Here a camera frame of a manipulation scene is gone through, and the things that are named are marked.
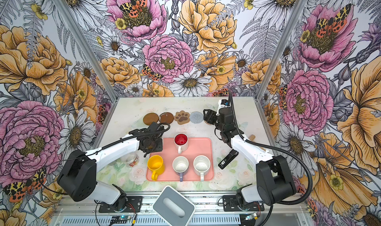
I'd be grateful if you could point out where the green circuit board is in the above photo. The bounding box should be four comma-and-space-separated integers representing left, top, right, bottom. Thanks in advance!
110, 216, 129, 226

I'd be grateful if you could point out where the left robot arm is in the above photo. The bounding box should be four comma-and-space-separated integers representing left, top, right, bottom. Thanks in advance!
57, 122, 170, 212

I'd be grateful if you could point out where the dark brown round coaster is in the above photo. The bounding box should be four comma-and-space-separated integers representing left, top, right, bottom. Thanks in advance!
143, 113, 159, 126

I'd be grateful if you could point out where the glossy brown round coaster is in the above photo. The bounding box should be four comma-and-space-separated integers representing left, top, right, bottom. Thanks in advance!
159, 112, 174, 124

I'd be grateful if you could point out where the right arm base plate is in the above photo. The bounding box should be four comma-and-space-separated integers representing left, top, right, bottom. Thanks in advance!
222, 195, 265, 212

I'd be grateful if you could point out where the glass jar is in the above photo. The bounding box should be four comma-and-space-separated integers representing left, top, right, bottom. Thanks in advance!
126, 152, 139, 167

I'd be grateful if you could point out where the purple handled white mug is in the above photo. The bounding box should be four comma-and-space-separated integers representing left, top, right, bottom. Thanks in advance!
172, 156, 189, 182

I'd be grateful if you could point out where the grey white box device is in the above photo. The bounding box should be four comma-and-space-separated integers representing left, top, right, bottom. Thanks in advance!
152, 185, 195, 226

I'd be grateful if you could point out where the wooden mallet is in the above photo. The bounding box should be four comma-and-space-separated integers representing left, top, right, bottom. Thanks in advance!
249, 134, 256, 142

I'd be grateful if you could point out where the yellow mug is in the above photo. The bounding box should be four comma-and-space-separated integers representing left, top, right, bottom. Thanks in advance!
147, 155, 165, 181

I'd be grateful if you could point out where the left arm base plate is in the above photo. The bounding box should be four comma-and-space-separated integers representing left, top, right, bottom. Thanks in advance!
98, 196, 143, 213

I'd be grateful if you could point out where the pink tray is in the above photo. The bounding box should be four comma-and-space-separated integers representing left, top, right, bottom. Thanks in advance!
150, 137, 214, 182

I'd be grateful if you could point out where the right small circuit board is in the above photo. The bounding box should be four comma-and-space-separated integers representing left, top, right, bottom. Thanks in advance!
245, 213, 258, 221

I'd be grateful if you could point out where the grey woven round coaster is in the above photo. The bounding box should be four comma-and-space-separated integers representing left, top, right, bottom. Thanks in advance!
190, 112, 204, 124

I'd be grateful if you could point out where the paw shaped cork coaster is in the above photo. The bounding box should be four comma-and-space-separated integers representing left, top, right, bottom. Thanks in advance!
174, 111, 190, 125

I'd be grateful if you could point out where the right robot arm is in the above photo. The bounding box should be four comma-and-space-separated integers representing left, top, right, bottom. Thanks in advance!
203, 94, 313, 209

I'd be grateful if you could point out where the red inside white mug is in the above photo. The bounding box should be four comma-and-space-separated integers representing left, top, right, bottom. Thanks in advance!
174, 133, 189, 154

